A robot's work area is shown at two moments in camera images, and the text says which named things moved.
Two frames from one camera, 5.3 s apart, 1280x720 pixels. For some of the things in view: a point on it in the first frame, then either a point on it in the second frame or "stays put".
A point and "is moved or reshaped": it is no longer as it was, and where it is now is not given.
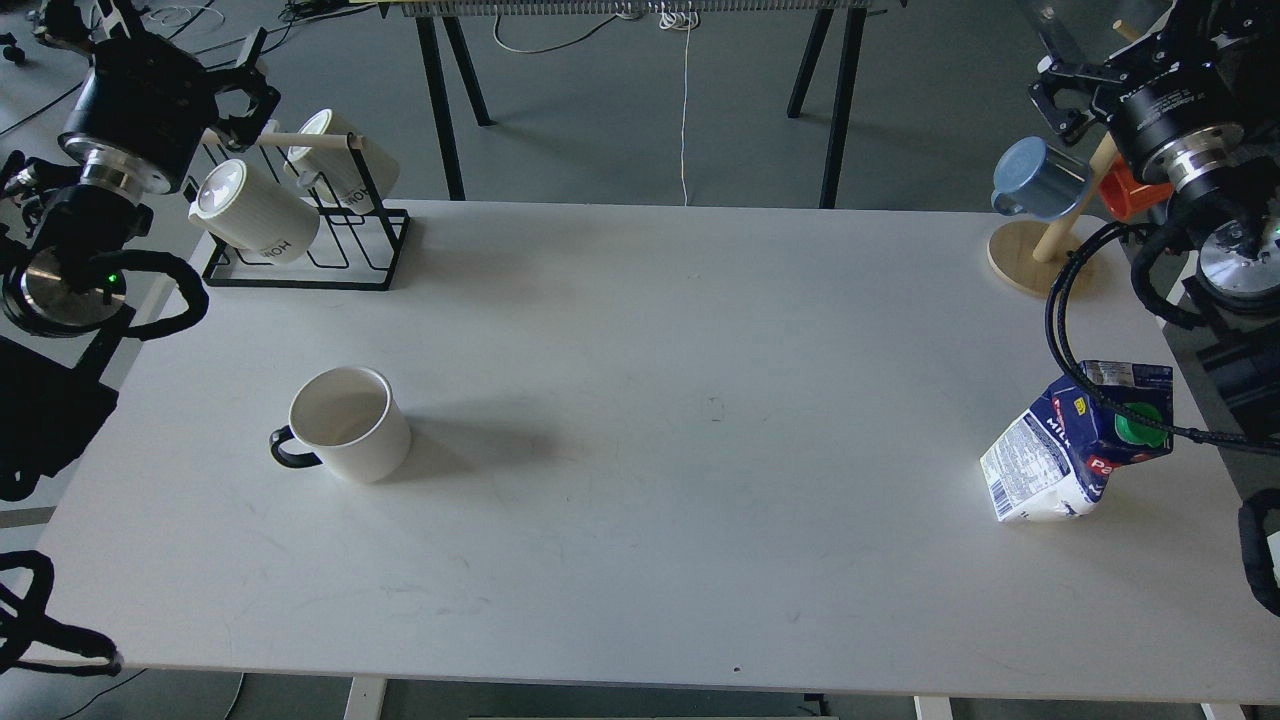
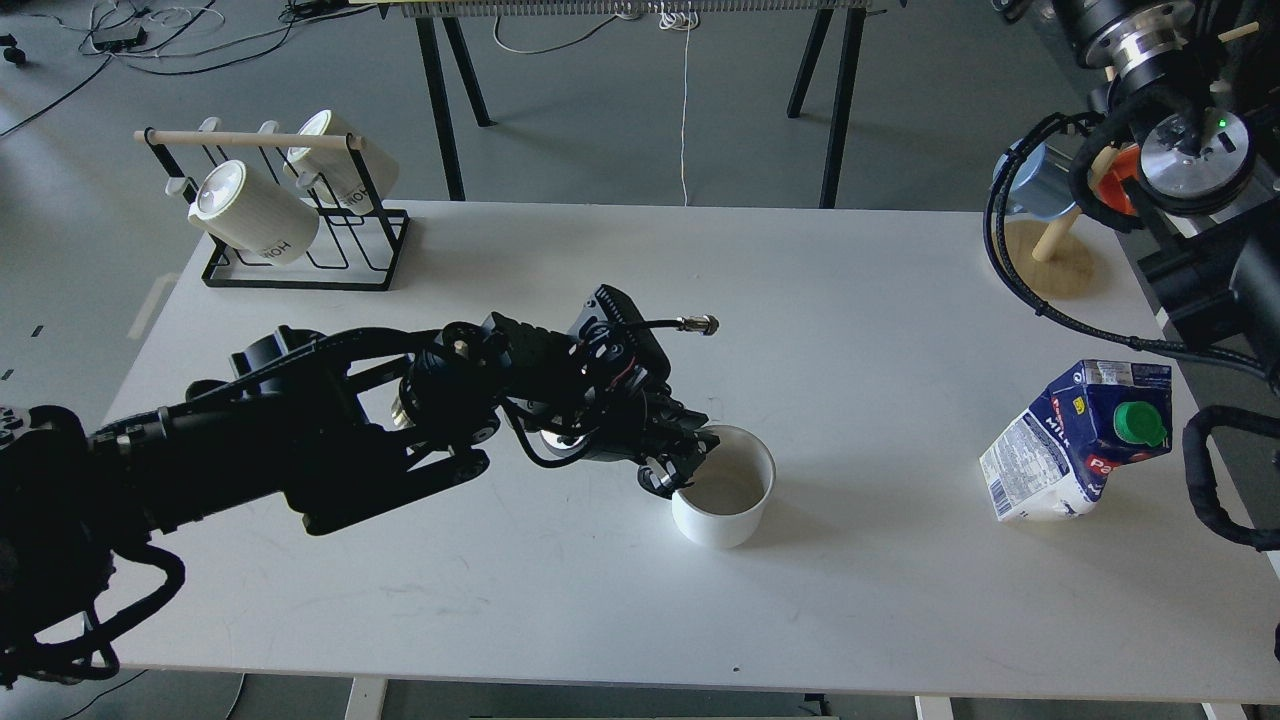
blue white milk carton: x=1057 y=461 stays put
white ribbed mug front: x=248 y=210 stays put
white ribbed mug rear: x=339 y=164 stays put
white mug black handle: x=351 y=419 is moved or reshaped
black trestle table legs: x=426 y=12 stays put
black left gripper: x=147 y=98 to x=603 y=388
